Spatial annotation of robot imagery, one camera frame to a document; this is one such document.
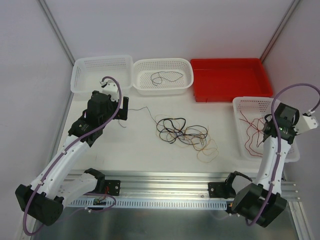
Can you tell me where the aluminium corner post right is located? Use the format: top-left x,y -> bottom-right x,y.
259,0 -> 302,63

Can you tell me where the white round-hole basket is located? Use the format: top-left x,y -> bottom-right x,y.
133,58 -> 194,96

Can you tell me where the white slotted cable duct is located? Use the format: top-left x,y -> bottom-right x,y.
69,197 -> 228,211

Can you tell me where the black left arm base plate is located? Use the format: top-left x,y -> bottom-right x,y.
84,178 -> 122,196

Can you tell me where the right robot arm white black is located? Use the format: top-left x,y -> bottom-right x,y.
224,103 -> 300,228

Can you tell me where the white basket on right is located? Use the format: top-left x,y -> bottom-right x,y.
232,96 -> 301,162

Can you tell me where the translucent white square-hole basket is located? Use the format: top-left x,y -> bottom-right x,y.
70,55 -> 134,95

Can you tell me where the dark grey cable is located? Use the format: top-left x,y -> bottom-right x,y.
117,106 -> 159,127
150,70 -> 185,87

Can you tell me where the aluminium corner post left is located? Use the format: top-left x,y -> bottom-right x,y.
36,0 -> 76,66

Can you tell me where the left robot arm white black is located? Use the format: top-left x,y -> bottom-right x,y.
15,91 -> 129,226

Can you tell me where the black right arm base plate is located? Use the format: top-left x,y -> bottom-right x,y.
208,182 -> 236,199

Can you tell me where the aluminium corner post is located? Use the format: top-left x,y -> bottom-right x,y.
259,0 -> 302,63
36,0 -> 76,66

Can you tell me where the red plastic tray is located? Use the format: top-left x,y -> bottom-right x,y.
190,58 -> 273,103

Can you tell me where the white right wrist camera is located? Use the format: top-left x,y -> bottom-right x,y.
295,111 -> 319,135

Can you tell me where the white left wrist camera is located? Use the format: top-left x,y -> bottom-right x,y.
100,79 -> 119,102

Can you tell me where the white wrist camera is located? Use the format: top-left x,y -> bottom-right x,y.
295,111 -> 319,135
100,79 -> 119,102

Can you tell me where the red cable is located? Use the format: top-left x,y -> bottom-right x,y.
239,109 -> 270,133
244,124 -> 267,158

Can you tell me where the aluminium mounting rail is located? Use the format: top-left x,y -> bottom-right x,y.
31,171 -> 301,201

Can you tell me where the bundle of coloured cables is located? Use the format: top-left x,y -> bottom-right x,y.
155,114 -> 219,163

